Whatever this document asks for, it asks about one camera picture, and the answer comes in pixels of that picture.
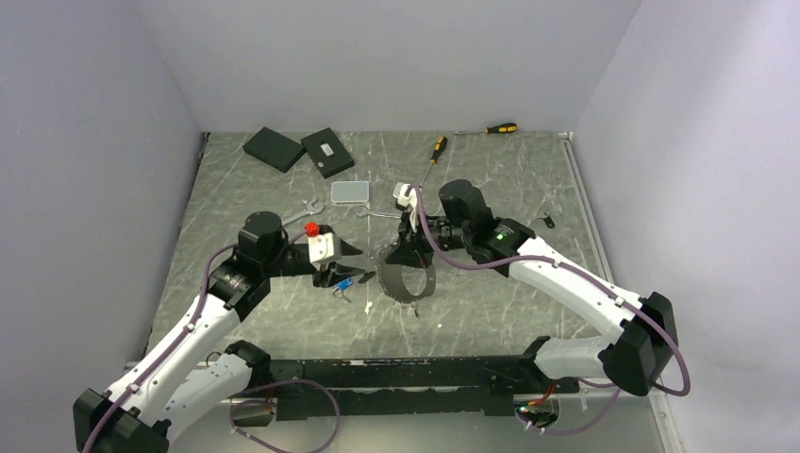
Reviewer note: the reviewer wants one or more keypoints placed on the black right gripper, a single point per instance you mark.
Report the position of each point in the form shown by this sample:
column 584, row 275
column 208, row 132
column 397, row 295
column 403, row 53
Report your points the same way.
column 411, row 250

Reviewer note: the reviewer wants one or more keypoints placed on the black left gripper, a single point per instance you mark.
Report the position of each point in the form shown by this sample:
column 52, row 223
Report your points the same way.
column 338, row 273

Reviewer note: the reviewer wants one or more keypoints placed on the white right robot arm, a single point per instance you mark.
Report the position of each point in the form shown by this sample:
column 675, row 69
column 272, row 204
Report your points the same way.
column 636, row 348

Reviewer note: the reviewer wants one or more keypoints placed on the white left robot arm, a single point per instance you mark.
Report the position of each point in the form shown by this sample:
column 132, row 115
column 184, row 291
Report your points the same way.
column 153, row 403

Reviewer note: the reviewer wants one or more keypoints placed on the key with blue tag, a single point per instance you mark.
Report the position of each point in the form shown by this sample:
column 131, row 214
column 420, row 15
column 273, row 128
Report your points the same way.
column 340, row 290

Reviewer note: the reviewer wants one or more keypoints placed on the small silver wrench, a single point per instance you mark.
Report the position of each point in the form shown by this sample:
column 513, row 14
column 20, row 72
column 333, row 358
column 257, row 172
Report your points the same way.
column 365, row 212

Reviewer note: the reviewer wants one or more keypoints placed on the large silver wrench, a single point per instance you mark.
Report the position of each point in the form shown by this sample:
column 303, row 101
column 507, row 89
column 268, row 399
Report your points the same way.
column 312, row 207

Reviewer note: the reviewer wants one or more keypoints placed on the black box with label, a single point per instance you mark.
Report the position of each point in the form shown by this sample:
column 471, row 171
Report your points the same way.
column 327, row 152

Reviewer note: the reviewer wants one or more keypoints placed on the black flat box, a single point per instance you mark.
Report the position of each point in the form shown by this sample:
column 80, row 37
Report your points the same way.
column 274, row 149

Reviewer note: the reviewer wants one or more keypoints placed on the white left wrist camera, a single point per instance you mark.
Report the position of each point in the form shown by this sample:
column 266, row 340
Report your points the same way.
column 323, row 248

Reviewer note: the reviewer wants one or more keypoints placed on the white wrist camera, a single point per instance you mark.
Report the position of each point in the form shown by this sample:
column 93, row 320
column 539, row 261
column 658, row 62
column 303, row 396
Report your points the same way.
column 323, row 248
column 406, row 200

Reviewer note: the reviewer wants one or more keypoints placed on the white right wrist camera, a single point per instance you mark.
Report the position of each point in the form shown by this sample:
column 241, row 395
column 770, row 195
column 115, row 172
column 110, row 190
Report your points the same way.
column 406, row 200

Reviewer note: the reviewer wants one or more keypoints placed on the white network switch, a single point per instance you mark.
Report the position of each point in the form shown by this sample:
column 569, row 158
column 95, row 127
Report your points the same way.
column 350, row 193

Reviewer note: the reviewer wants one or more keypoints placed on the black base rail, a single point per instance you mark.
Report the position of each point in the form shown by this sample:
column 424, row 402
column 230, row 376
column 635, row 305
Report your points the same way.
column 490, row 385

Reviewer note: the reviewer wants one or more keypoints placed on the orange black screwdriver at wall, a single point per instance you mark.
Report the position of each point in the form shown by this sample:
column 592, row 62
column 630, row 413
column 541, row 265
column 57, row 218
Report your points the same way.
column 502, row 129

